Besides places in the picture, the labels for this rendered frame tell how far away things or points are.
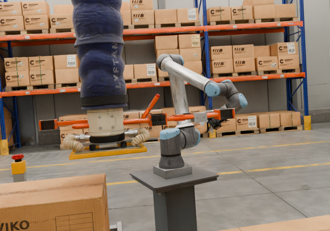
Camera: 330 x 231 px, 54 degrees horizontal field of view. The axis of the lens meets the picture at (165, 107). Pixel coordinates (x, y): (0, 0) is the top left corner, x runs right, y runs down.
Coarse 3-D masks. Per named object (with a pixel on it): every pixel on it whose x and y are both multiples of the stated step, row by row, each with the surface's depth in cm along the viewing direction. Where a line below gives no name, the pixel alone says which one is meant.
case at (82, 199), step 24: (0, 192) 151; (24, 192) 148; (48, 192) 146; (72, 192) 143; (96, 192) 141; (0, 216) 129; (24, 216) 131; (48, 216) 132; (72, 216) 133; (96, 216) 135
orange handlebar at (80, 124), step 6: (180, 114) 164; (210, 114) 164; (216, 114) 164; (78, 120) 178; (84, 120) 179; (126, 120) 156; (132, 120) 156; (138, 120) 157; (144, 120) 157; (168, 120) 160; (174, 120) 161; (180, 120) 161; (72, 126) 152; (78, 126) 151; (84, 126) 152
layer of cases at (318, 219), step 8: (320, 216) 197; (328, 216) 196; (264, 224) 191; (272, 224) 191; (280, 224) 190; (288, 224) 189; (296, 224) 188; (304, 224) 188; (312, 224) 187; (320, 224) 186; (328, 224) 186
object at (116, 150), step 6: (126, 144) 149; (84, 150) 148; (90, 150) 145; (96, 150) 146; (102, 150) 145; (108, 150) 144; (114, 150) 145; (120, 150) 144; (126, 150) 145; (132, 150) 145; (138, 150) 146; (144, 150) 146; (72, 156) 140; (78, 156) 140; (84, 156) 141; (90, 156) 141; (96, 156) 142
